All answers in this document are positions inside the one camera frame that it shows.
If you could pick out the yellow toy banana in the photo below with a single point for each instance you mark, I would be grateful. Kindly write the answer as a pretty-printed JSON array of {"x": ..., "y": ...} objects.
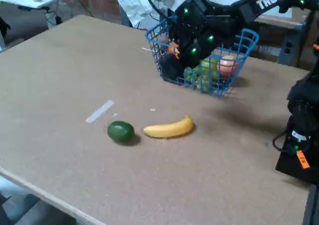
[{"x": 169, "y": 130}]

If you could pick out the orange toy fruit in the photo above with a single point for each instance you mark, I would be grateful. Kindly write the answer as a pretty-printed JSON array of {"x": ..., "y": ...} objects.
[{"x": 172, "y": 49}]

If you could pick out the green toy grapes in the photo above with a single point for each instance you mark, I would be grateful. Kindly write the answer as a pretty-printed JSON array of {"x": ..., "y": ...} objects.
[{"x": 204, "y": 75}]

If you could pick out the thin white tape line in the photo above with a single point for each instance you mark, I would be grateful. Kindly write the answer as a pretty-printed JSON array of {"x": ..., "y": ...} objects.
[{"x": 147, "y": 49}]

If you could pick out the orange-red toy pomegranate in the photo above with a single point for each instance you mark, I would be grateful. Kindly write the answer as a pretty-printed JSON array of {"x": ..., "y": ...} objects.
[{"x": 226, "y": 66}]

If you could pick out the person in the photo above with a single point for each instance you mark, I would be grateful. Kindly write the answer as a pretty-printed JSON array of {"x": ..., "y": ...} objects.
[{"x": 134, "y": 3}]

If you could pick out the round green toy fruit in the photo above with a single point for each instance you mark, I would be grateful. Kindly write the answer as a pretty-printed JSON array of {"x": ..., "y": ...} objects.
[{"x": 120, "y": 132}]

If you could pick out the long white tape strip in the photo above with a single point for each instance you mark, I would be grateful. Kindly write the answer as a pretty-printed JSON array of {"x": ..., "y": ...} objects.
[{"x": 99, "y": 111}]

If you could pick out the grey power outlet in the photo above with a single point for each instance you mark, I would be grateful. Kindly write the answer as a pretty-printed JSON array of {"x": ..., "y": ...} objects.
[{"x": 288, "y": 48}]

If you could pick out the wooden workbench with metal frame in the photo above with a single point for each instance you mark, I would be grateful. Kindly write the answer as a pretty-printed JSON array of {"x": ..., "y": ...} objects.
[{"x": 279, "y": 19}]

